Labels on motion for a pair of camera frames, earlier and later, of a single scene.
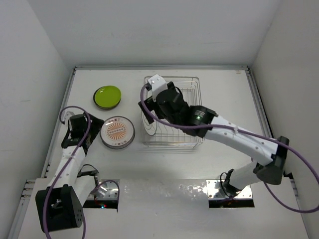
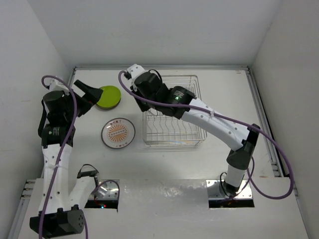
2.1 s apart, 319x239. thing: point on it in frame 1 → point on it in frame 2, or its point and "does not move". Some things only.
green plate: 107,96 does not move
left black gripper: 95,124 → 93,94
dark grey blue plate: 106,107 does not move
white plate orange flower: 117,132 does not move
